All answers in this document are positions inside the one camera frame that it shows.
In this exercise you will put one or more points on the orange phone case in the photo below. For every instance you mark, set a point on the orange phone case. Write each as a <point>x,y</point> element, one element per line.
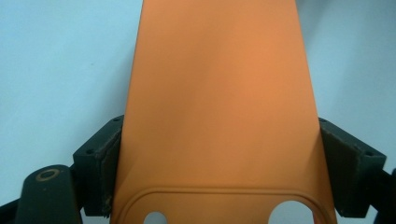
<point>218,102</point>

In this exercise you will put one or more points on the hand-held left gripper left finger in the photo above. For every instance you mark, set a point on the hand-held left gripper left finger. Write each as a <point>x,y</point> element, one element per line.
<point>96,174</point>

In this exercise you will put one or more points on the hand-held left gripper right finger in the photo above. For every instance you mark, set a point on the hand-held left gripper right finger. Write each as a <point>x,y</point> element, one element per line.
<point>348,174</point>

